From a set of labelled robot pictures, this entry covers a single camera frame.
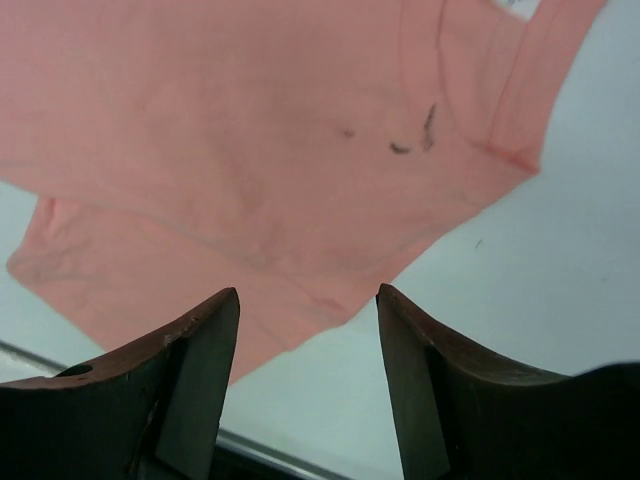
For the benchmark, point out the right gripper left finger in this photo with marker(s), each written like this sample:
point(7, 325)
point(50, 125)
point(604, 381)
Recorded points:
point(201, 345)

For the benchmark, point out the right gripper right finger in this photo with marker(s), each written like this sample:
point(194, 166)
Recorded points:
point(463, 411)

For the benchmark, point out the pink t shirt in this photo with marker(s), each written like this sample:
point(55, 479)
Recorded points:
point(302, 152)

